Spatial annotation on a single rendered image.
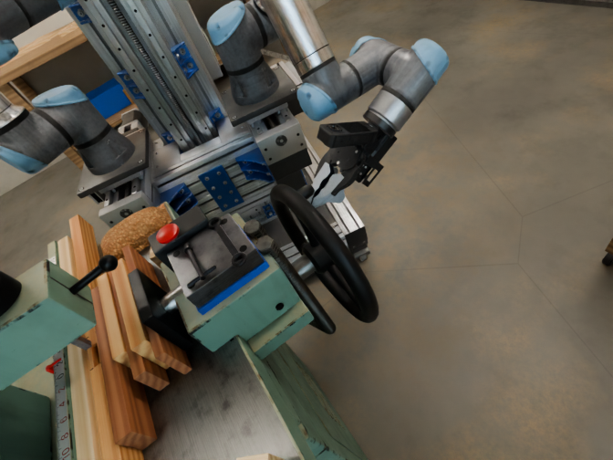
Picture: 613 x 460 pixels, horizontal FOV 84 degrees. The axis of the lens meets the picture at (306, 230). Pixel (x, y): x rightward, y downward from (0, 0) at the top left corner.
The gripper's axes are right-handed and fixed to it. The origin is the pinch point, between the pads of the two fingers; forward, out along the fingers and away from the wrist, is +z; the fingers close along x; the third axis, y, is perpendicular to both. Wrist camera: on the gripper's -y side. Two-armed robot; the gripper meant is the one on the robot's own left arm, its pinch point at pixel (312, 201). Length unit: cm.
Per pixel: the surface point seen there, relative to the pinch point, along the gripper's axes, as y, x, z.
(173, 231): -29.2, -9.7, 9.1
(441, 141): 125, 59, -48
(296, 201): -15.5, -10.8, -1.6
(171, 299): -26.5, -13.6, 16.8
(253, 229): -20.7, -12.2, 4.3
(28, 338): -39.4, -13.7, 23.6
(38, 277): -39.9, -9.4, 19.0
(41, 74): 2, 318, 86
